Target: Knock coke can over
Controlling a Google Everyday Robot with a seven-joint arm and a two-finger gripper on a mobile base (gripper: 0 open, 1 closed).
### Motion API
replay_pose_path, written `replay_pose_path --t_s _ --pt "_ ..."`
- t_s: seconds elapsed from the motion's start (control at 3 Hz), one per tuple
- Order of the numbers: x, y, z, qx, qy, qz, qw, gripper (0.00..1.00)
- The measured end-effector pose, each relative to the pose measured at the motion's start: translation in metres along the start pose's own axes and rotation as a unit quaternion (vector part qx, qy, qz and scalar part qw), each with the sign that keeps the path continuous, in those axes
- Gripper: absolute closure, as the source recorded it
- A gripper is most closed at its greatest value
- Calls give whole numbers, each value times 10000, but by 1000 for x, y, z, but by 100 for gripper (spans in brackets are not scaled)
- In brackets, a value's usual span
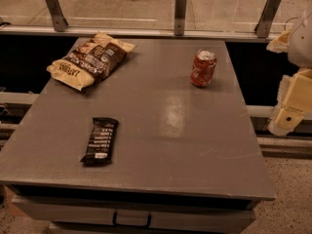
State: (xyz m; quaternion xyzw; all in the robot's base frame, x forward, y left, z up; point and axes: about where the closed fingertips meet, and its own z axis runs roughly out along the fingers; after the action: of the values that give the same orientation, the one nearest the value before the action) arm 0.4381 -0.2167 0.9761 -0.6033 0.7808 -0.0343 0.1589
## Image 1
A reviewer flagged middle metal railing bracket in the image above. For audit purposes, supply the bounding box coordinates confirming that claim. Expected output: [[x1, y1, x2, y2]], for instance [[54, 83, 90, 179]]
[[174, 0, 187, 36]]

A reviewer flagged right metal railing bracket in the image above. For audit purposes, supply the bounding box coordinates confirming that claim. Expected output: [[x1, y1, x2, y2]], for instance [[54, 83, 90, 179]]
[[254, 0, 282, 38]]

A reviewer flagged yellow brown chip bag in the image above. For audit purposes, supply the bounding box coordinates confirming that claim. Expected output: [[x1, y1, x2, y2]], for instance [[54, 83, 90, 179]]
[[47, 33, 136, 91]]

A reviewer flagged left metal railing bracket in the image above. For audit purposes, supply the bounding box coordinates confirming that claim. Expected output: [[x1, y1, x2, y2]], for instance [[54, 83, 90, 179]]
[[45, 0, 68, 32]]

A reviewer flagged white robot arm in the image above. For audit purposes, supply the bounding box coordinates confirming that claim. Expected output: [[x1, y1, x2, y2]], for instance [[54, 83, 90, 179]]
[[266, 4, 312, 136]]

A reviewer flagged grey cabinet drawer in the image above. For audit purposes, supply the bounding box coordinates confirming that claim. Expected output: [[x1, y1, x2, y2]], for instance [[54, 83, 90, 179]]
[[12, 196, 255, 234]]

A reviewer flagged metal window rail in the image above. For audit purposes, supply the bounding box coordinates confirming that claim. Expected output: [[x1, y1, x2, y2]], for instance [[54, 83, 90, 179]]
[[0, 24, 278, 43]]

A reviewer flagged black drawer handle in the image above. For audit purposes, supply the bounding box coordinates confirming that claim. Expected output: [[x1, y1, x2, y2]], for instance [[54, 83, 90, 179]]
[[112, 212, 152, 228]]

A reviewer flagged black snack bar wrapper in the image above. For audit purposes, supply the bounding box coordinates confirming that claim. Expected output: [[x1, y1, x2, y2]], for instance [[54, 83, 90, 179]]
[[81, 117, 119, 166]]

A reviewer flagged metal railing bracket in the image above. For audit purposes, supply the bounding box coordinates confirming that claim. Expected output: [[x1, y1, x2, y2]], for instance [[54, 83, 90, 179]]
[[254, 0, 282, 38], [45, 0, 68, 32], [174, 0, 187, 36]]

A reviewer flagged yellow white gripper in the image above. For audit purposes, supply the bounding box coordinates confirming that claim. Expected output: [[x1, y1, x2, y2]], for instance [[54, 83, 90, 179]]
[[267, 68, 312, 136]]

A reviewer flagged red coke can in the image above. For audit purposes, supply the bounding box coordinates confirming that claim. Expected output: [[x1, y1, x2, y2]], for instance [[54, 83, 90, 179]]
[[191, 49, 216, 88]]

